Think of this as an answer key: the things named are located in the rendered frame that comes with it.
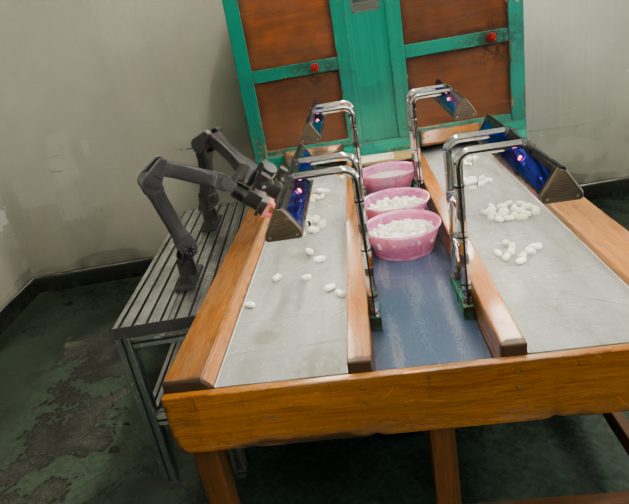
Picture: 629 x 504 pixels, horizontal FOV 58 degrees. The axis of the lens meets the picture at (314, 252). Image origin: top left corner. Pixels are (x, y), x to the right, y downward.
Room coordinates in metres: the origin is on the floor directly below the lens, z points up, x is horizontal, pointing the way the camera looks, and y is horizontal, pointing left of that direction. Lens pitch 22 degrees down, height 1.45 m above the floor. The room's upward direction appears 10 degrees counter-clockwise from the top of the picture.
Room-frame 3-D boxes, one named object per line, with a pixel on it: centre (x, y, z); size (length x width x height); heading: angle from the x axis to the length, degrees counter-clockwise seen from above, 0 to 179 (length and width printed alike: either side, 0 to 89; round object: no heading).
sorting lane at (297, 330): (1.94, 0.01, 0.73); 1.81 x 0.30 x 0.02; 173
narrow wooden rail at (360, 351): (1.92, -0.16, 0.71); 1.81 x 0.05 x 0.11; 173
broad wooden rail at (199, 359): (1.97, 0.22, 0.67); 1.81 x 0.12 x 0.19; 173
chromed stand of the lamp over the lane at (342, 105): (2.35, -0.18, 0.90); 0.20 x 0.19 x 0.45; 173
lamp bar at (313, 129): (2.37, -0.10, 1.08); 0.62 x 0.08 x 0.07; 173
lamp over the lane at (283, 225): (1.40, 0.02, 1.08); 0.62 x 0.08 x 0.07; 173
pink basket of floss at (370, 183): (2.50, -0.40, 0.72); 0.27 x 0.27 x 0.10
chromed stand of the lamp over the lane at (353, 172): (1.39, -0.06, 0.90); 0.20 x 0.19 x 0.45; 173
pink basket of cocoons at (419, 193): (2.07, -0.34, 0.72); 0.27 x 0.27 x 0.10
